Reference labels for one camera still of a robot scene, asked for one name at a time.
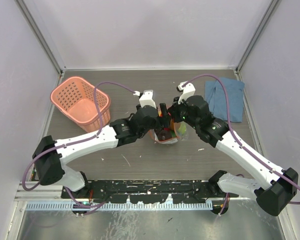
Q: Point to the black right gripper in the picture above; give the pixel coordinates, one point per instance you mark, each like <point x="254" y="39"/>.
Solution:
<point x="174" y="109"/>

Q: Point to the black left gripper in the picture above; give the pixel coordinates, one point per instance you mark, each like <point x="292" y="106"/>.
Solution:
<point x="163" y="113"/>

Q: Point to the green toy apple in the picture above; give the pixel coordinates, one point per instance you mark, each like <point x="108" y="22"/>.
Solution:
<point x="180" y="128"/>

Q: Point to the dark brown toy fruit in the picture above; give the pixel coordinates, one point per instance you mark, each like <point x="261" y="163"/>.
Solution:
<point x="164" y="135"/>

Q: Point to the clear zip top bag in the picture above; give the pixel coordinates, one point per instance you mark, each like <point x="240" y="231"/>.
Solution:
<point x="175" y="138"/>

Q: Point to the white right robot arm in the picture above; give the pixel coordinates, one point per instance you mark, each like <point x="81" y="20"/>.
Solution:
<point x="263" y="172"/>

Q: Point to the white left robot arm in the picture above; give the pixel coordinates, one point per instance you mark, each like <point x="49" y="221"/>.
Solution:
<point x="51" y="157"/>

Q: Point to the pink plastic basket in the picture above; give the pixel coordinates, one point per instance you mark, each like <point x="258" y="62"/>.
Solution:
<point x="74" y="97"/>

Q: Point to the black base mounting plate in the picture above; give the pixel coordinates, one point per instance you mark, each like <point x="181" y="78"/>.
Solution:
<point x="148" y="191"/>

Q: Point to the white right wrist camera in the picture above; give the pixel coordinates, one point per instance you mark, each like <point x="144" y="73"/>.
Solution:
<point x="187" y="90"/>

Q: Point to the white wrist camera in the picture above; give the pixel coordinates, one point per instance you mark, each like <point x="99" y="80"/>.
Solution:
<point x="145" y="98"/>
<point x="187" y="90"/>

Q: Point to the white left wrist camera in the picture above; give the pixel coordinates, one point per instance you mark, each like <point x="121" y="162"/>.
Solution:
<point x="145" y="98"/>

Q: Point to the slotted cable duct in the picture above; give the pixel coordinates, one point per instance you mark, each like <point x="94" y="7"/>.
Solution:
<point x="166" y="206"/>

